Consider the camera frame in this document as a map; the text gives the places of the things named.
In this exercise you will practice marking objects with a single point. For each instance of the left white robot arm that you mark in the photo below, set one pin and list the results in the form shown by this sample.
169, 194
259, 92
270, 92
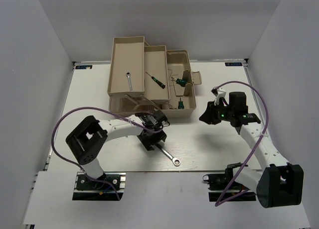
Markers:
88, 138

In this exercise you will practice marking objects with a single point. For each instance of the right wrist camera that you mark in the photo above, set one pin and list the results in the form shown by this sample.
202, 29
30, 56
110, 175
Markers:
219, 93

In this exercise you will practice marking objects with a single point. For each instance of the small combination wrench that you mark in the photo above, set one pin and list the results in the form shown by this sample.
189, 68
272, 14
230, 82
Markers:
128, 74

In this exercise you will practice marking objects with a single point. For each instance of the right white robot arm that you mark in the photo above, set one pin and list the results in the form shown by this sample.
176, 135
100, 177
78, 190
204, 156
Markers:
280, 183

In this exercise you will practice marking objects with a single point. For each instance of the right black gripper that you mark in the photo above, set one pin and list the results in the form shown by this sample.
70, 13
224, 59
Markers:
209, 116

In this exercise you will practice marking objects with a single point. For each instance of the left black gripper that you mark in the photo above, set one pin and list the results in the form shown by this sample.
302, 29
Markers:
147, 143

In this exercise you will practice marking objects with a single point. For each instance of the thin black green screwdriver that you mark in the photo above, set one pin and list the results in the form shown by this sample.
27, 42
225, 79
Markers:
157, 81

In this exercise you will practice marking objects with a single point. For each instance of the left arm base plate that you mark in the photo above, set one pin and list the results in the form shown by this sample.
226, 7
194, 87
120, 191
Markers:
88, 190

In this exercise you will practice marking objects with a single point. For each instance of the stubby green orange screwdriver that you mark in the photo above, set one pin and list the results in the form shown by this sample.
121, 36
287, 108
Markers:
180, 104

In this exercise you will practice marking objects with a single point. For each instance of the large ratchet wrench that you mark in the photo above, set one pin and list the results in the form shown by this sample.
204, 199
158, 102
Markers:
175, 161

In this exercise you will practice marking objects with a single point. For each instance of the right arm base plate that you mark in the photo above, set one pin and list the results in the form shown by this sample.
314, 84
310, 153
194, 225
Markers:
216, 184

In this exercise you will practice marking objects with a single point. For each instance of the beige cantilever toolbox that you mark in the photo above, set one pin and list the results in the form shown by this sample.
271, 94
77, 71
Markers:
135, 55

